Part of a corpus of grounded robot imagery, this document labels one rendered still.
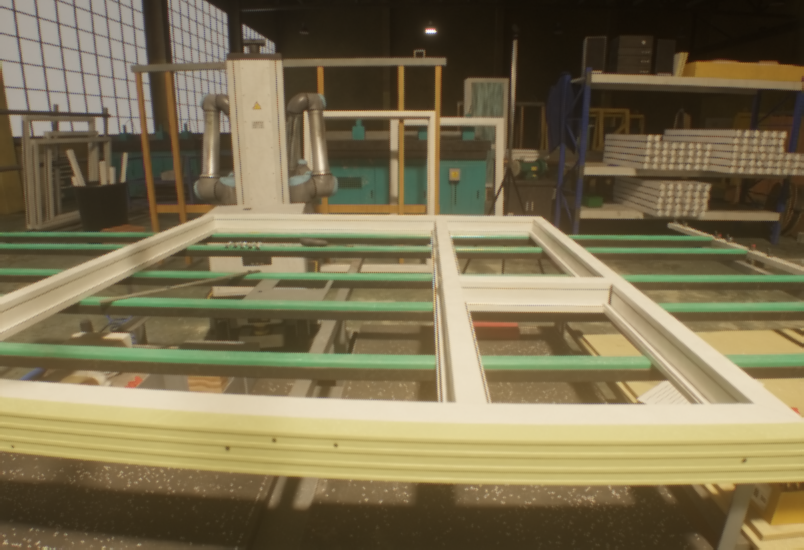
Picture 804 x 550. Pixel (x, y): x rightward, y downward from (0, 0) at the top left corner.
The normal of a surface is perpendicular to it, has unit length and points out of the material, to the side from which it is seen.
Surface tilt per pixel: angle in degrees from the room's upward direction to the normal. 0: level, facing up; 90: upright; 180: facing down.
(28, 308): 90
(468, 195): 90
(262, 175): 90
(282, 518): 0
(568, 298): 90
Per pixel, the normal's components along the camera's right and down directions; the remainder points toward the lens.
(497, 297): -0.05, 0.25
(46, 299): 1.00, 0.01
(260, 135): 0.16, 0.25
